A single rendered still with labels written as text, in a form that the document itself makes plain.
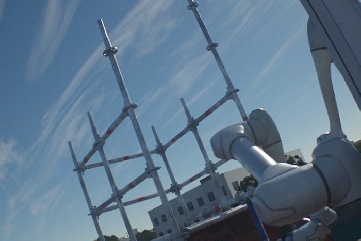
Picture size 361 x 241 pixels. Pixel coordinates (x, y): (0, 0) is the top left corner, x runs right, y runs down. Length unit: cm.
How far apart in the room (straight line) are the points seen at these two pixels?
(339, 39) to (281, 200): 56
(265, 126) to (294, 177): 61
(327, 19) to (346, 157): 47
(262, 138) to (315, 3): 69
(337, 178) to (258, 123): 65
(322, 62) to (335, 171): 70
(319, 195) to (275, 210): 14
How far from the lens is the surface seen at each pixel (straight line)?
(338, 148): 124
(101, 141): 338
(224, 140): 169
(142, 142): 276
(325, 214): 192
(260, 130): 175
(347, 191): 124
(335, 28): 135
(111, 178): 338
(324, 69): 178
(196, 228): 276
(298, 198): 117
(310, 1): 139
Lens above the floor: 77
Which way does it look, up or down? 16 degrees up
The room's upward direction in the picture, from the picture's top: 23 degrees counter-clockwise
